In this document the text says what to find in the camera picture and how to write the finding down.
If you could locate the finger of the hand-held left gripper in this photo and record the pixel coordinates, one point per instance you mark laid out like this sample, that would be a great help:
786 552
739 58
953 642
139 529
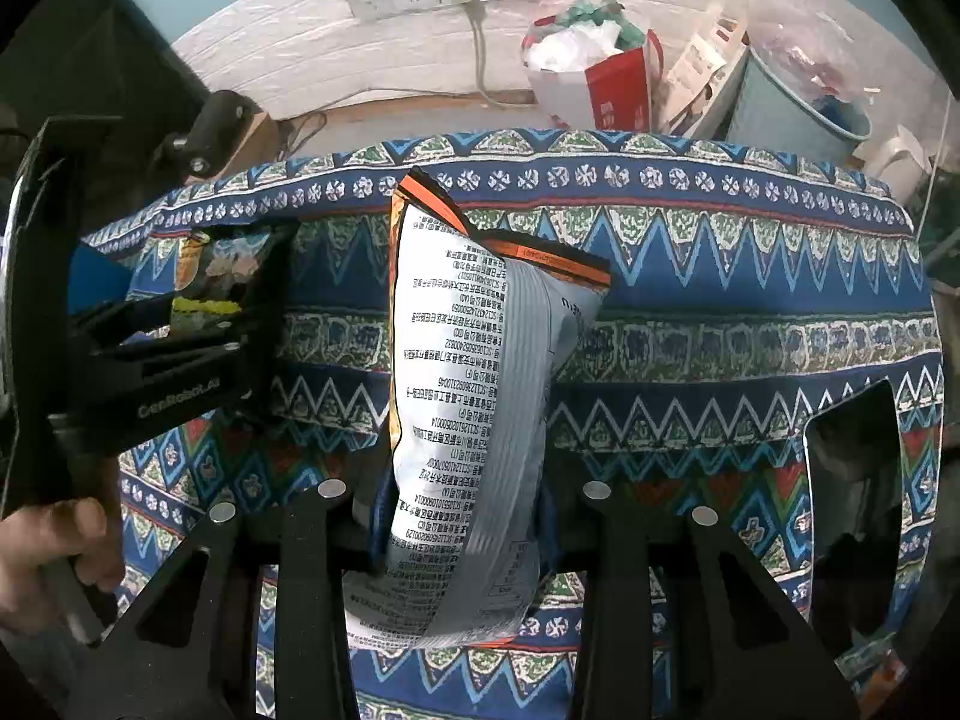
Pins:
94 281
264 360

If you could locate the teal bin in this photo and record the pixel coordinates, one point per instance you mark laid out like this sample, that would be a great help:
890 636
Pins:
780 112

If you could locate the person's left hand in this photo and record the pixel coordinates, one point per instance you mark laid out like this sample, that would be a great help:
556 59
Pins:
45 547

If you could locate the white cardboard cartons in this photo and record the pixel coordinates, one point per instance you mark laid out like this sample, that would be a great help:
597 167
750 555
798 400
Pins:
701 60

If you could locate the blue patterned cloth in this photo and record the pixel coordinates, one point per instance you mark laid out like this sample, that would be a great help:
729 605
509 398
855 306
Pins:
712 360

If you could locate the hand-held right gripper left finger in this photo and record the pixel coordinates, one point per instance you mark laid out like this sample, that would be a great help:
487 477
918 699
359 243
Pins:
381 521

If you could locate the orange face snack packet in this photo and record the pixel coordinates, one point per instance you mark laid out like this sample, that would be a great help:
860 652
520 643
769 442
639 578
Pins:
465 390

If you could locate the orange plastic packet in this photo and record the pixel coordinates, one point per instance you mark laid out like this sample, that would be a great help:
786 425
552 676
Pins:
870 667

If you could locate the wooden block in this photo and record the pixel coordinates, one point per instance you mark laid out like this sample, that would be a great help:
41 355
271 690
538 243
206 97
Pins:
255 139

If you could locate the black snack packet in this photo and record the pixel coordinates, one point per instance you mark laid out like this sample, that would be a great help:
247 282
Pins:
225 262

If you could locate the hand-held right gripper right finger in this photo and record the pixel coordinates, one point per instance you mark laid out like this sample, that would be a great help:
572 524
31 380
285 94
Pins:
553 532

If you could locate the red white paper bag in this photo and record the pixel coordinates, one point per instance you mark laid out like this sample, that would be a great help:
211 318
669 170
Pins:
600 82

